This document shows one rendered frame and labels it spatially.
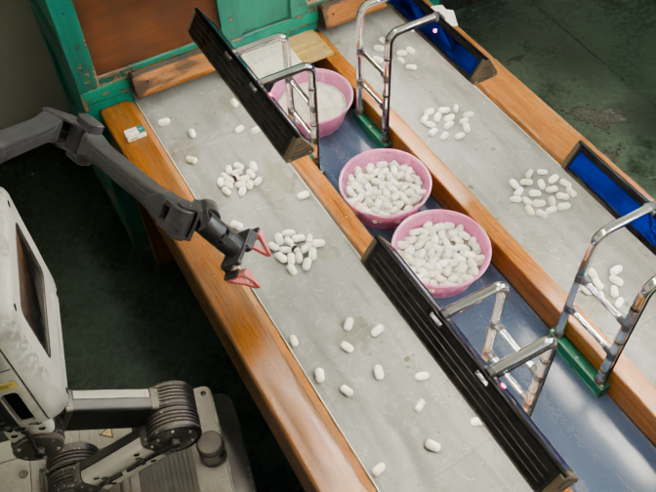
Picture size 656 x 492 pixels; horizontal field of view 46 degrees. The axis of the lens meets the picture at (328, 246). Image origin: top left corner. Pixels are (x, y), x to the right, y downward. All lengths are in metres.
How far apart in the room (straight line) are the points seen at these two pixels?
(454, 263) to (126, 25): 1.21
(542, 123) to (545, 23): 1.78
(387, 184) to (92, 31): 0.98
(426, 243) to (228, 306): 0.57
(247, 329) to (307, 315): 0.16
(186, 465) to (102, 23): 1.29
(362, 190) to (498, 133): 0.48
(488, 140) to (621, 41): 1.87
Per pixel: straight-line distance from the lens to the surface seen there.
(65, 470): 2.00
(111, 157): 1.89
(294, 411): 1.82
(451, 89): 2.58
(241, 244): 1.80
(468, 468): 1.80
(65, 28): 2.41
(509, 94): 2.55
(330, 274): 2.05
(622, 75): 3.98
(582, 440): 1.96
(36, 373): 1.36
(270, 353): 1.90
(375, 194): 2.24
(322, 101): 2.54
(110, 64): 2.53
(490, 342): 1.77
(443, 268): 2.08
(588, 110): 3.74
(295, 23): 2.73
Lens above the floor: 2.39
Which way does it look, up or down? 52 degrees down
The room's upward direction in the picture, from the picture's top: 3 degrees counter-clockwise
